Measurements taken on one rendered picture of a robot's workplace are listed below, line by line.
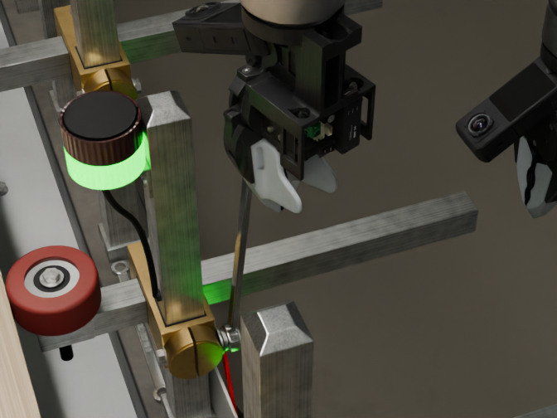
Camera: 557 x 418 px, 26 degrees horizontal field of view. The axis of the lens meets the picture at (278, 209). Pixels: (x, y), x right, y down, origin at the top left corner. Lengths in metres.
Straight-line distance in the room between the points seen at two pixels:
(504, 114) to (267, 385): 0.47
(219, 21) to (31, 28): 0.83
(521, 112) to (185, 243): 0.33
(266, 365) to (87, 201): 0.73
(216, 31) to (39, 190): 0.72
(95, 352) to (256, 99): 0.58
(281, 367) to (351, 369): 1.40
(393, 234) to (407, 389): 0.98
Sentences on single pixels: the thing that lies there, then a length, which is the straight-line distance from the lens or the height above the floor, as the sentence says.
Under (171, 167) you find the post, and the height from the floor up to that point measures 1.05.
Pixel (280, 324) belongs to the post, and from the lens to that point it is 0.72.
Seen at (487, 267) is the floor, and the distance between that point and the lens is 2.32.
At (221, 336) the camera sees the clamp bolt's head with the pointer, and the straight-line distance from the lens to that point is 1.08.
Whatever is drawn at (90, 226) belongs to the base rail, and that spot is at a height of 0.70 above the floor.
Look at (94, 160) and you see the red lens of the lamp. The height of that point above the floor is 1.09.
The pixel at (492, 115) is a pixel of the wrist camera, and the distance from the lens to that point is 1.13.
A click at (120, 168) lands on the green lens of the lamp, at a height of 1.08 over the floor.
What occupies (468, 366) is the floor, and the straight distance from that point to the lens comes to 2.16.
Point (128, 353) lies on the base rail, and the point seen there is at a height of 0.70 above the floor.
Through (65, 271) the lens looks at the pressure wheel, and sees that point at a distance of 1.07.
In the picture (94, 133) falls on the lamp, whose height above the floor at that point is 1.11.
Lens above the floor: 1.69
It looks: 45 degrees down
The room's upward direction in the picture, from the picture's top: straight up
